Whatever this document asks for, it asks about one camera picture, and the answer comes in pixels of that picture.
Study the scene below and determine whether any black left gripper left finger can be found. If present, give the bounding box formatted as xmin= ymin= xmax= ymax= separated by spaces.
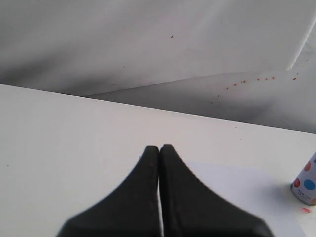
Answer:
xmin=58 ymin=146 xmax=161 ymax=237

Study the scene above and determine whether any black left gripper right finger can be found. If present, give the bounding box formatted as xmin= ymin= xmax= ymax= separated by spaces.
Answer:
xmin=158 ymin=145 xmax=273 ymax=237

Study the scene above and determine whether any white dotted spray paint can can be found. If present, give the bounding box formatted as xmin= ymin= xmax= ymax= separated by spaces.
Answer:
xmin=290 ymin=154 xmax=316 ymax=206

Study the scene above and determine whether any white paper sheet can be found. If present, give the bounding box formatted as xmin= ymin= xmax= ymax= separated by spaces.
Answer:
xmin=185 ymin=161 xmax=305 ymax=237

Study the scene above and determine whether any white backdrop sheet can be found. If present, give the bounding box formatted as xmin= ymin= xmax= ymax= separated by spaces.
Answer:
xmin=0 ymin=0 xmax=316 ymax=133

